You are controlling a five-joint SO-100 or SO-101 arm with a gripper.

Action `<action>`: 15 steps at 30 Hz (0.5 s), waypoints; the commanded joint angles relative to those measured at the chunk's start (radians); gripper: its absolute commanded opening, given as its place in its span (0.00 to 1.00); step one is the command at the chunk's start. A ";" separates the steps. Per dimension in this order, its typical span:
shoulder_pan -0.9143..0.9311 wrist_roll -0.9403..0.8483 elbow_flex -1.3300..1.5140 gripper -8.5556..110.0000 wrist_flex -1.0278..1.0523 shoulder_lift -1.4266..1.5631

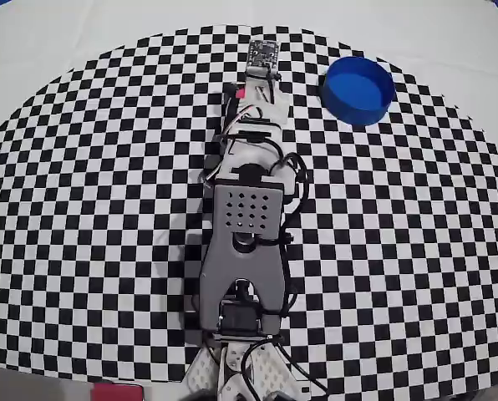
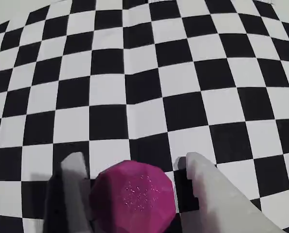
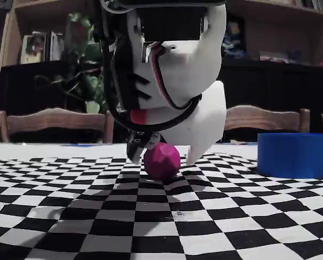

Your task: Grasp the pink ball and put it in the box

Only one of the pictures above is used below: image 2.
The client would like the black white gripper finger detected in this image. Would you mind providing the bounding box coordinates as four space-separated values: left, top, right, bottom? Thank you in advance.
43 151 97 233

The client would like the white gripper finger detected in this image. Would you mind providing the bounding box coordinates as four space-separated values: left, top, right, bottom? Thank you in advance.
185 151 285 233

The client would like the pink faceted ball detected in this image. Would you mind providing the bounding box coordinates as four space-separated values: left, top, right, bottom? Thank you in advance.
89 160 177 233

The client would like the black white checkered mat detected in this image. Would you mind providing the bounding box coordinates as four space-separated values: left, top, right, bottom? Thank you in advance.
0 0 289 233

